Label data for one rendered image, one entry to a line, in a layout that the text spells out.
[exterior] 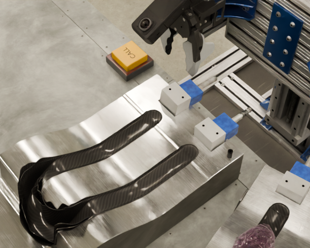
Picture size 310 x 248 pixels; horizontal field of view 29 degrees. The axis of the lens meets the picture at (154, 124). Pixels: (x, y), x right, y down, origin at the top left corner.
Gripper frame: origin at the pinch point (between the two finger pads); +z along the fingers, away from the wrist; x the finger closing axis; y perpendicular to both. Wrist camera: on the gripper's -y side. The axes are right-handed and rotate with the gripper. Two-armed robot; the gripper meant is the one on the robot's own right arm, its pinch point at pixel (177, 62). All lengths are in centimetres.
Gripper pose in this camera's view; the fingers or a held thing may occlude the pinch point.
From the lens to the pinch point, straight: 111.5
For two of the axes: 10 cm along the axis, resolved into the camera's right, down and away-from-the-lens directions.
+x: -6.3, -6.3, 4.6
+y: 7.8, -5.0, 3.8
